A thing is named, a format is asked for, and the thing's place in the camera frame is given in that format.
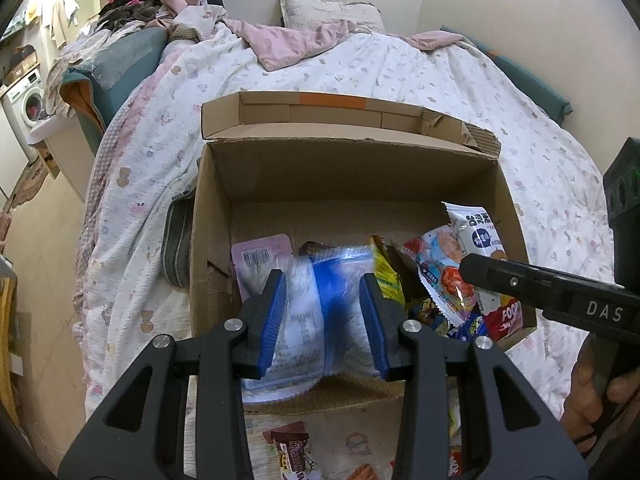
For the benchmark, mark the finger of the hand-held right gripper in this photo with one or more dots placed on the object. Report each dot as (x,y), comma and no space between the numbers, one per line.
(500,277)

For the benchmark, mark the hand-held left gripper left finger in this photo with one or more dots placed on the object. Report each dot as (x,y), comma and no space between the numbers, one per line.
(272,325)

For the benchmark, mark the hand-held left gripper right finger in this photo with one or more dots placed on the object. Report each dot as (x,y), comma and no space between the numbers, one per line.
(375,330)

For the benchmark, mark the blue white snack packet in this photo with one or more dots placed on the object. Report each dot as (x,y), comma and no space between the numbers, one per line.
(320,320)

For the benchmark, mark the white packet blue label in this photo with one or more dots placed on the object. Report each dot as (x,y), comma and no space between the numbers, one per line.
(470,230)

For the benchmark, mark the brown cardboard box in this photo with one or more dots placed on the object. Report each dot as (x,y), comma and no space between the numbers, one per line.
(325,180)

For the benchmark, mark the person's right hand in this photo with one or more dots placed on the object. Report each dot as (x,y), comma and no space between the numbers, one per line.
(580,400)

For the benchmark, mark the dark blue snack bag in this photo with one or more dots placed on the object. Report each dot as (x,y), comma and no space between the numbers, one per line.
(470,329)

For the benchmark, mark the shrimp picture snack bag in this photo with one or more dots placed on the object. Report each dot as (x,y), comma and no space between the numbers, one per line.
(440,265)

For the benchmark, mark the pink snack packet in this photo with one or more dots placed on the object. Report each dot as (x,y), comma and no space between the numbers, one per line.
(260,260)

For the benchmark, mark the dark brown snack packet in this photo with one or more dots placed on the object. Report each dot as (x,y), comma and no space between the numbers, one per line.
(312,249)

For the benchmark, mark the yellow white snack packet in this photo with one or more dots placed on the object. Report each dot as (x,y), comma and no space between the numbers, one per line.
(454,425)

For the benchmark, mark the brown chocolate snack packet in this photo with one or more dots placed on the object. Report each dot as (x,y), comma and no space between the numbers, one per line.
(290,452)

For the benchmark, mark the brown orange snack packet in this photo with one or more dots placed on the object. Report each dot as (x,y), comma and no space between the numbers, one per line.
(362,472)

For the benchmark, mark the teal mattress pad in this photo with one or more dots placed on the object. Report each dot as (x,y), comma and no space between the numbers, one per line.
(530,85)

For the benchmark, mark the yellow cloth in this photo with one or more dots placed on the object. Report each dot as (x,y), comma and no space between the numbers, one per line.
(7,340)

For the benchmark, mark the small brown carton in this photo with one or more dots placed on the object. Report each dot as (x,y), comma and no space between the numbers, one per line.
(47,166)

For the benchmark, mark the brown floor mat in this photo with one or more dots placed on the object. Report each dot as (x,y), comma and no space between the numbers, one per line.
(27,185)

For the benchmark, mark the pink blanket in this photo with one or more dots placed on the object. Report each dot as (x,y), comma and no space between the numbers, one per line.
(285,42)

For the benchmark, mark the teal cushion orange lining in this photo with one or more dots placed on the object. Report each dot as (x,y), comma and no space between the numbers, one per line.
(125,60)

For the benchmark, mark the white cabinet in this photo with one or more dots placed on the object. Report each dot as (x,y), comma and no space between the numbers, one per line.
(12,150)

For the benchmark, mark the beige pillow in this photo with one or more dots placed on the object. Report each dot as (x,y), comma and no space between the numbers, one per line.
(325,10)

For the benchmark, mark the white washing machine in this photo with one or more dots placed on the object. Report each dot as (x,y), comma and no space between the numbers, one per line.
(30,100)

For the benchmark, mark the beige floral cloth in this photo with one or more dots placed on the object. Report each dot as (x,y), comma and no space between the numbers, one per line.
(75,55)

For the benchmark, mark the dark clothes pile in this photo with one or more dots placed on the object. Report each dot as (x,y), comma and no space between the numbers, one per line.
(130,10)

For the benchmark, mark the hanging white clothes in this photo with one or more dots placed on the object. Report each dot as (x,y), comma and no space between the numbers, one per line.
(60,20)

